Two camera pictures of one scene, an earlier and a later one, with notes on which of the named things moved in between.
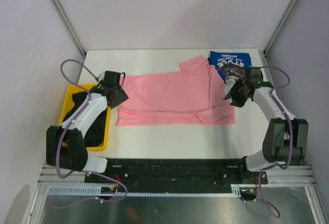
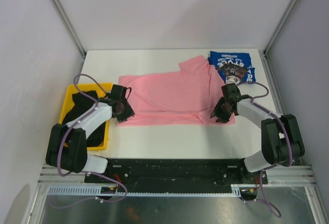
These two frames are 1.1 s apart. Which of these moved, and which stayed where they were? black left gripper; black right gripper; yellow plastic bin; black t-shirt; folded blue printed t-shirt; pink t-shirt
Moved: black left gripper; black right gripper
Stayed: black t-shirt; folded blue printed t-shirt; yellow plastic bin; pink t-shirt
